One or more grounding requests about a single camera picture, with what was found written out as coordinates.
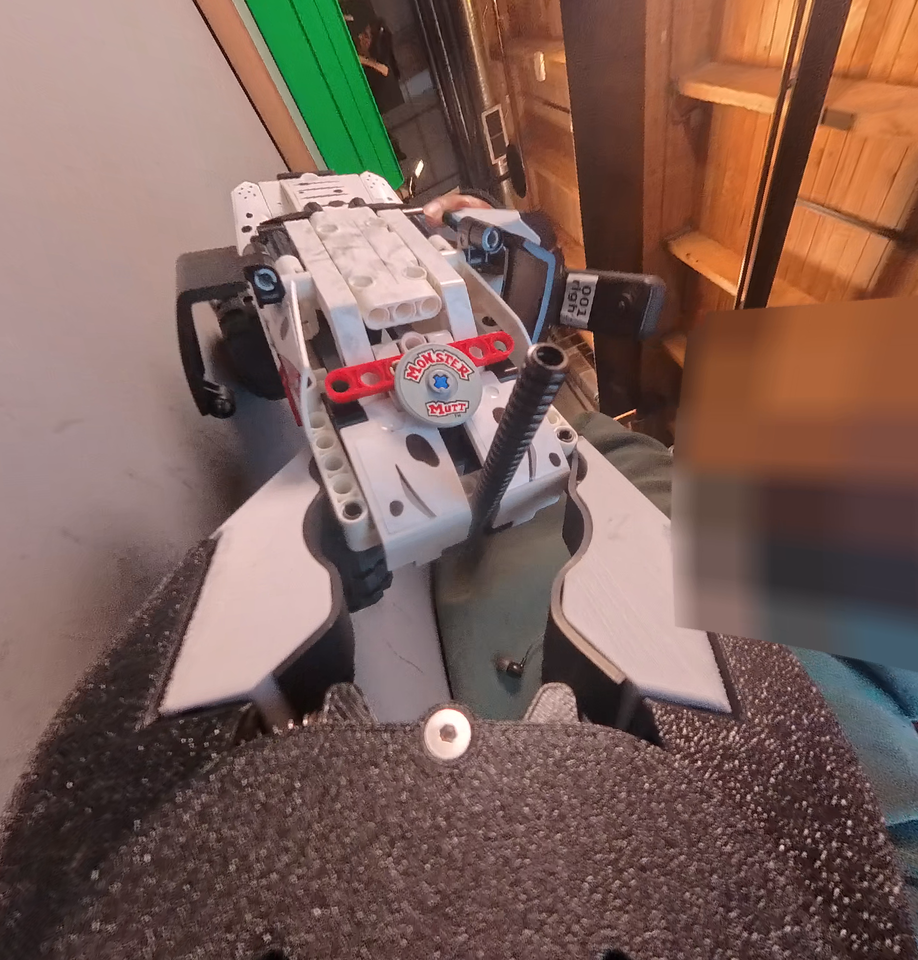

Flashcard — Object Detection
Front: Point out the black metal post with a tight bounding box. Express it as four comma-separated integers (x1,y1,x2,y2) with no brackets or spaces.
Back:
561,0,688,289

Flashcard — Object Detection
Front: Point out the white lego truck model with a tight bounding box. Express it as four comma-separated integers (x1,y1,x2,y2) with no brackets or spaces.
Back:
174,170,580,609

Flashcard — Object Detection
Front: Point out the green plastic bin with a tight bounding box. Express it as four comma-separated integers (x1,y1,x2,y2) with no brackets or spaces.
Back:
242,0,408,190

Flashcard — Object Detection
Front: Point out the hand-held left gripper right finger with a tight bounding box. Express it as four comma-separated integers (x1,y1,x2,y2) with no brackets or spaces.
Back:
549,450,730,718

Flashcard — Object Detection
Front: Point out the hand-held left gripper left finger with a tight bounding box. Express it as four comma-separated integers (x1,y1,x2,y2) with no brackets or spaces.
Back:
159,450,355,718

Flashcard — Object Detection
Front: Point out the wooden shelving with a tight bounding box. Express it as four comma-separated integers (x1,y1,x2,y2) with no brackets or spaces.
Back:
497,0,918,376

